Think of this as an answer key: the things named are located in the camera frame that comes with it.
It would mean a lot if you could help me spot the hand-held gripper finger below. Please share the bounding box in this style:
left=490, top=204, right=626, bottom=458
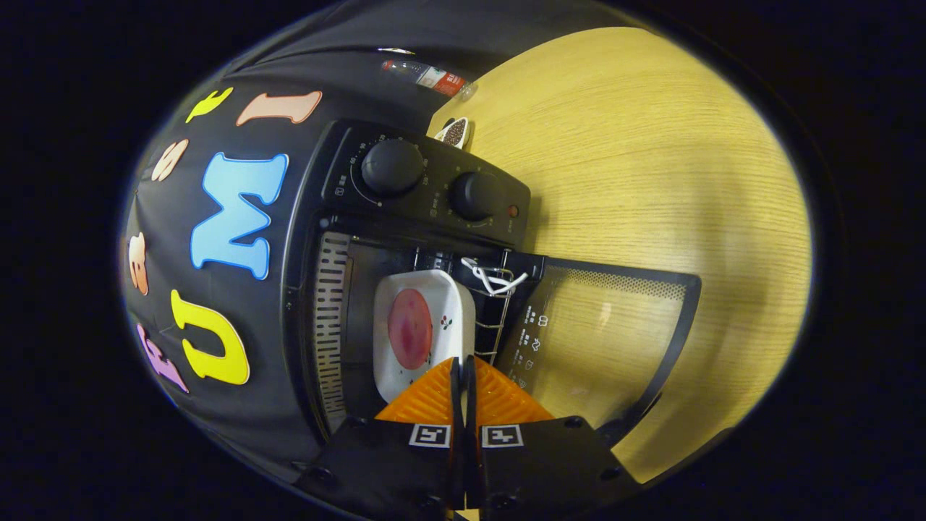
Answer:
left=293, top=356, right=464, bottom=518
left=467, top=355, right=641, bottom=518

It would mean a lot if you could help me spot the pink round ham slice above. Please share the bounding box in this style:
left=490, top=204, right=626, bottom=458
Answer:
left=388, top=289, right=433, bottom=370

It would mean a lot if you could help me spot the white rectangular tray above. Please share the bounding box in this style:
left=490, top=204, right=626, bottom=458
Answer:
left=373, top=269, right=477, bottom=404

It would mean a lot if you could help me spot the black toaster oven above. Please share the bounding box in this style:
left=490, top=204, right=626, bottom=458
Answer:
left=282, top=119, right=702, bottom=449

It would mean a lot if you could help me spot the white divided bean dish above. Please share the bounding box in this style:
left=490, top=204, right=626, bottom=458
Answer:
left=434, top=116, right=472, bottom=151

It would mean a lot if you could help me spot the clear plastic water bottle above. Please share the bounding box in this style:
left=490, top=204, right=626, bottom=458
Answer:
left=381, top=59, right=478, bottom=101

